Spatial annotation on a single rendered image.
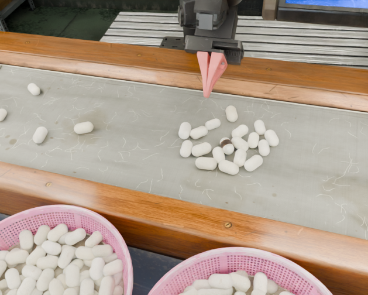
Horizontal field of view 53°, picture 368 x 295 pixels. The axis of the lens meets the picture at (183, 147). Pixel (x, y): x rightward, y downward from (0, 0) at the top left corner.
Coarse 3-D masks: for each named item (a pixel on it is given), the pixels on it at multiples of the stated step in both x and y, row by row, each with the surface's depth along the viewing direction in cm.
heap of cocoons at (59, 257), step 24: (24, 240) 57; (48, 240) 59; (72, 240) 56; (96, 240) 56; (0, 264) 54; (24, 264) 56; (48, 264) 54; (72, 264) 53; (96, 264) 53; (120, 264) 53; (0, 288) 53; (24, 288) 51; (48, 288) 52; (72, 288) 51; (96, 288) 53; (120, 288) 52
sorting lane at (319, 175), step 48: (0, 96) 84; (48, 96) 83; (96, 96) 81; (144, 96) 80; (192, 96) 79; (240, 96) 78; (0, 144) 73; (48, 144) 72; (96, 144) 71; (144, 144) 70; (192, 144) 69; (288, 144) 67; (336, 144) 66; (192, 192) 61; (240, 192) 61; (288, 192) 60; (336, 192) 59
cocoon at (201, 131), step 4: (196, 128) 69; (200, 128) 69; (204, 128) 69; (192, 132) 69; (196, 132) 68; (200, 132) 69; (204, 132) 69; (192, 136) 69; (196, 136) 69; (200, 136) 69
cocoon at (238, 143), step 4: (236, 136) 67; (232, 140) 67; (236, 140) 66; (240, 140) 66; (244, 140) 66; (236, 144) 66; (240, 144) 66; (244, 144) 65; (236, 148) 67; (240, 148) 66; (244, 148) 65
